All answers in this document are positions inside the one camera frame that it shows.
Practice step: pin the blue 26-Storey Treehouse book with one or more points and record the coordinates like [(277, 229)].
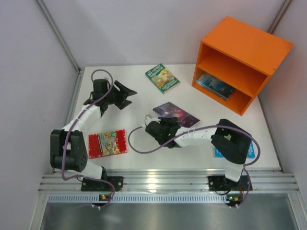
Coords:
[(250, 155)]

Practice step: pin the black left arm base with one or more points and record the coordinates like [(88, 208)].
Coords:
[(98, 186)]

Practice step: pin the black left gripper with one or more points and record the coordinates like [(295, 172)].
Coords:
[(117, 96)]

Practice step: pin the purple Robinson Crusoe book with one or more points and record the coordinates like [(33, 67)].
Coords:
[(170, 110)]

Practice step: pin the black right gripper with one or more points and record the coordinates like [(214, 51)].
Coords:
[(153, 131)]

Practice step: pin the teal 20000 Leagues book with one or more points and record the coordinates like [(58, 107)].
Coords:
[(215, 86)]

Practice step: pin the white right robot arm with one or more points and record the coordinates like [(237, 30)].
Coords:
[(229, 139)]

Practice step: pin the green Treehouse book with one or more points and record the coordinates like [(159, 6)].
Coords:
[(162, 78)]

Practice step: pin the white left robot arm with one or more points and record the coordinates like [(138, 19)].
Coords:
[(68, 150)]

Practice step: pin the aluminium mounting rail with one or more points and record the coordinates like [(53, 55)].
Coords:
[(157, 186)]

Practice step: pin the orange wooden shelf cabinet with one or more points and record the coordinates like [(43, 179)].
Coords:
[(243, 57)]

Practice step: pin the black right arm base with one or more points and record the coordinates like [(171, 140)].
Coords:
[(218, 183)]

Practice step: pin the red comic cover book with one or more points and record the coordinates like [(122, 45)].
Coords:
[(107, 144)]

